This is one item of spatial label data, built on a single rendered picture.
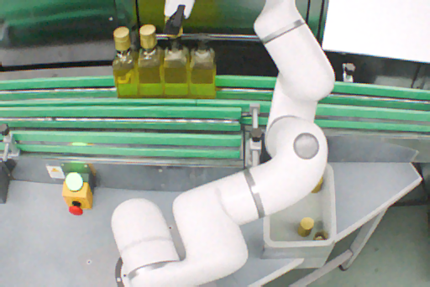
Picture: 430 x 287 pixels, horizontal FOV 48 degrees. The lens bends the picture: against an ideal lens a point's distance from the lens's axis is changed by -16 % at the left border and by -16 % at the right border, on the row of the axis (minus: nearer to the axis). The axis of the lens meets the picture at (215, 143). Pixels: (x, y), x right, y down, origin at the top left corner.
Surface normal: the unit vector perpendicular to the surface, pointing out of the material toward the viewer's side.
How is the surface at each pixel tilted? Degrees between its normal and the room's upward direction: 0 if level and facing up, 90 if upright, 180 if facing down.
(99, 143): 90
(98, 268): 5
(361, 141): 90
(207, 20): 89
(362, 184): 0
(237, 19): 89
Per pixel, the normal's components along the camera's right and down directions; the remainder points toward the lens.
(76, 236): 0.00, -0.55
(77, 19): -0.04, 0.83
